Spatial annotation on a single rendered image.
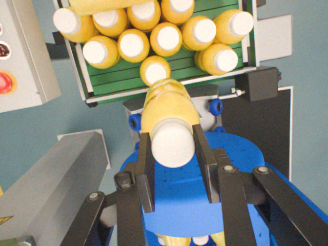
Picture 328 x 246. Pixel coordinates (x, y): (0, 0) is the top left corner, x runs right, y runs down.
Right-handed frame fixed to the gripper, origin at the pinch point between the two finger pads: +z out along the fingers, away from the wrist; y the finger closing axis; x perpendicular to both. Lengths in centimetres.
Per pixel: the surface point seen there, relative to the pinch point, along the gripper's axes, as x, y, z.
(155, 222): -17.8, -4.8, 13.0
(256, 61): 0.3, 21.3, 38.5
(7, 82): 6.1, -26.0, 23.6
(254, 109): -42, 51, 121
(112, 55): 7.2, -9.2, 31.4
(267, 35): 5, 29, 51
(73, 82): -9, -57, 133
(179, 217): -16.2, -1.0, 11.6
